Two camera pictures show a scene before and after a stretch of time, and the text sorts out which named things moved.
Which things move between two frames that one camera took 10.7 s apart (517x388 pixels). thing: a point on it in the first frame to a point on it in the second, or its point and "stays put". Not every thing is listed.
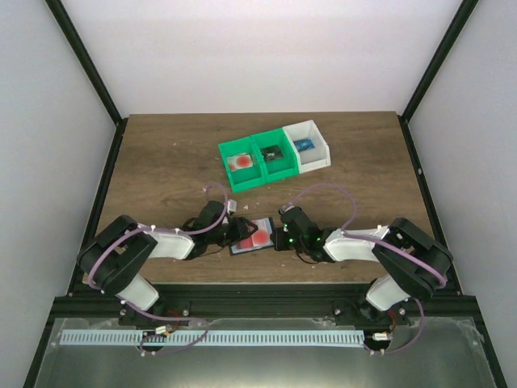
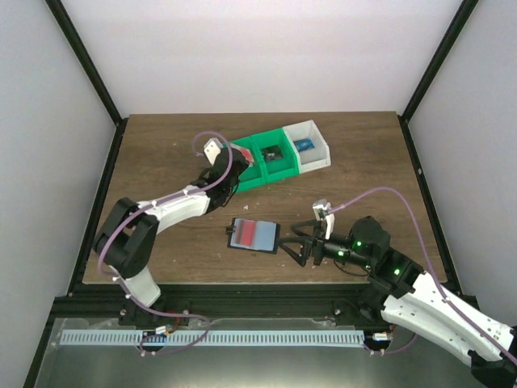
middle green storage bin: x=275 y=154 stays put
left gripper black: x=240 y=231 to x=242 y=166
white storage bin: x=313 y=158 stays put
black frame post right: x=455 y=27 stays put
